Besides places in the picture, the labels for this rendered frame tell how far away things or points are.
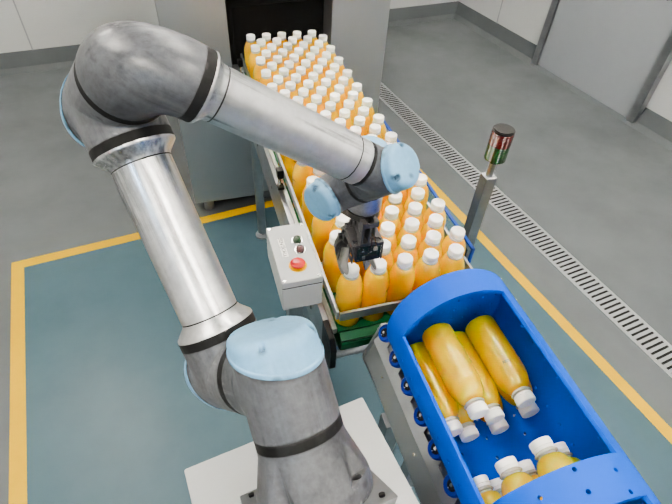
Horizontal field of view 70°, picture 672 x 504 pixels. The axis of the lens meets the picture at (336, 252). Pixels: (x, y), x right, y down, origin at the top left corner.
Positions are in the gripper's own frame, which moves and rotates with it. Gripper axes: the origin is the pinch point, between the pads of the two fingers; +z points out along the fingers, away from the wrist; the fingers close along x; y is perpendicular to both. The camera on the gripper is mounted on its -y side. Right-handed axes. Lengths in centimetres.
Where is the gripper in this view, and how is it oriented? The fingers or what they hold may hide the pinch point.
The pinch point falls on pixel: (353, 265)
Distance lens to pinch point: 116.8
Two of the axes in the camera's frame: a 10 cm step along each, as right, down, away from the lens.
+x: 9.6, -1.7, 2.3
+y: 2.8, 6.8, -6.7
